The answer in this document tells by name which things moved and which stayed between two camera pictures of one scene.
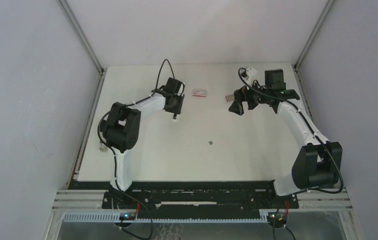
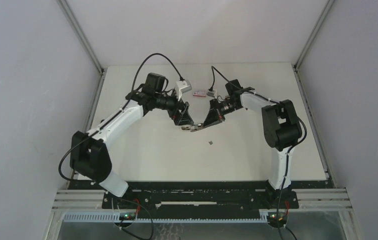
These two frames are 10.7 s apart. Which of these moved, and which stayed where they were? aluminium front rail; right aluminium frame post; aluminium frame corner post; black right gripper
Moved: black right gripper
Stayed: aluminium front rail; right aluminium frame post; aluminium frame corner post
